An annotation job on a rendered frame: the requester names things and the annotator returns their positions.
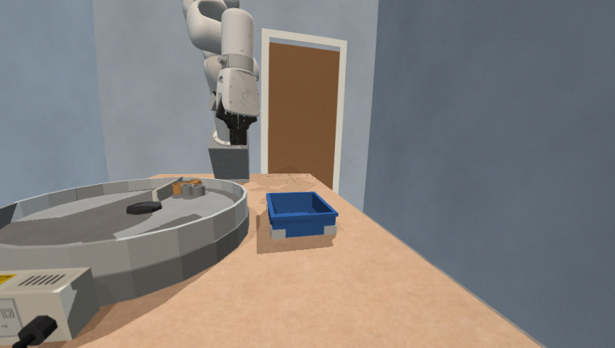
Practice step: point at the blue crate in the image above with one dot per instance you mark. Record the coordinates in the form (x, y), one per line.
(294, 214)

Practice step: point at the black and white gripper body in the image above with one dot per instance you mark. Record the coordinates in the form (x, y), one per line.
(239, 90)

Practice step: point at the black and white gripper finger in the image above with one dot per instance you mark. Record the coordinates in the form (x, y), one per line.
(231, 121)
(244, 123)

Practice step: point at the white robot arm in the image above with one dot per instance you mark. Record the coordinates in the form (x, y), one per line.
(221, 31)

